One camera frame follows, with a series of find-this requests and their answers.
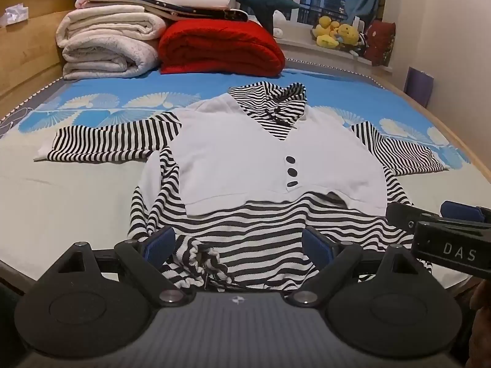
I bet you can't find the purple box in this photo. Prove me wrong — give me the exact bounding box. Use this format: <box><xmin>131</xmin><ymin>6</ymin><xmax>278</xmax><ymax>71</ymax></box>
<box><xmin>404</xmin><ymin>67</ymin><xmax>435</xmax><ymax>107</ymax></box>

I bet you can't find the yellow plush toy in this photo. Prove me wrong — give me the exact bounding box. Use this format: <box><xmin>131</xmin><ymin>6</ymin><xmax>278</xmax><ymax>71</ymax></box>
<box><xmin>314</xmin><ymin>15</ymin><xmax>341</xmax><ymax>48</ymax></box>
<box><xmin>337</xmin><ymin>24</ymin><xmax>361</xmax><ymax>47</ymax></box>

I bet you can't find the black white striped hoodie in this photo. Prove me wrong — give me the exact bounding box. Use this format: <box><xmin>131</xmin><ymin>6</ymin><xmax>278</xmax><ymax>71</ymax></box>
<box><xmin>34</xmin><ymin>81</ymin><xmax>449</xmax><ymax>292</ymax></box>

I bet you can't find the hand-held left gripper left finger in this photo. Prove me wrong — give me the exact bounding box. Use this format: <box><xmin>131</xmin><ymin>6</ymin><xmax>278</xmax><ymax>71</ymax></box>
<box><xmin>38</xmin><ymin>225</ymin><xmax>194</xmax><ymax>307</ymax></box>

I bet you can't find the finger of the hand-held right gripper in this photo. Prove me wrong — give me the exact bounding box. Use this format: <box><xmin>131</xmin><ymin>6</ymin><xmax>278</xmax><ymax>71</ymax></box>
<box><xmin>440</xmin><ymin>200</ymin><xmax>491</xmax><ymax>224</ymax></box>
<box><xmin>385</xmin><ymin>201</ymin><xmax>440</xmax><ymax>236</ymax></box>

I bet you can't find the red folded blanket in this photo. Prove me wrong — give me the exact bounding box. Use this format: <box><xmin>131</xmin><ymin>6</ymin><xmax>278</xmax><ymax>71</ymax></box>
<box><xmin>158</xmin><ymin>19</ymin><xmax>286</xmax><ymax>77</ymax></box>

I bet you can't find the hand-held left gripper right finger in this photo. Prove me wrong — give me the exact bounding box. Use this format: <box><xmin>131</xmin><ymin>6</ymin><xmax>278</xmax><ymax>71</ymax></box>
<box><xmin>288</xmin><ymin>227</ymin><xmax>434</xmax><ymax>307</ymax></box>

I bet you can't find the red cushion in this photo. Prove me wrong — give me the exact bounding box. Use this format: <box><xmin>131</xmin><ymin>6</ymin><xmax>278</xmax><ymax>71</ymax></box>
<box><xmin>364</xmin><ymin>21</ymin><xmax>396</xmax><ymax>66</ymax></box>

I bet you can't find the blue patterned bed sheet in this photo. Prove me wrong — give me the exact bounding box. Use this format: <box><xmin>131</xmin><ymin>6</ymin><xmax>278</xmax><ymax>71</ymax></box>
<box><xmin>0</xmin><ymin>67</ymin><xmax>491</xmax><ymax>290</ymax></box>

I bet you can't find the white folded quilt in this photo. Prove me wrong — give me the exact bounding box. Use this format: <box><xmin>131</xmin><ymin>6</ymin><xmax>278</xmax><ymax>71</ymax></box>
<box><xmin>61</xmin><ymin>30</ymin><xmax>161</xmax><ymax>81</ymax></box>
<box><xmin>57</xmin><ymin>7</ymin><xmax>168</xmax><ymax>47</ymax></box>

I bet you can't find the crumpled white tissue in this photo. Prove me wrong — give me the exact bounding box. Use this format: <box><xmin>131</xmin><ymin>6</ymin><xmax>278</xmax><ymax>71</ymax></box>
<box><xmin>0</xmin><ymin>3</ymin><xmax>30</xmax><ymax>28</ymax></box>

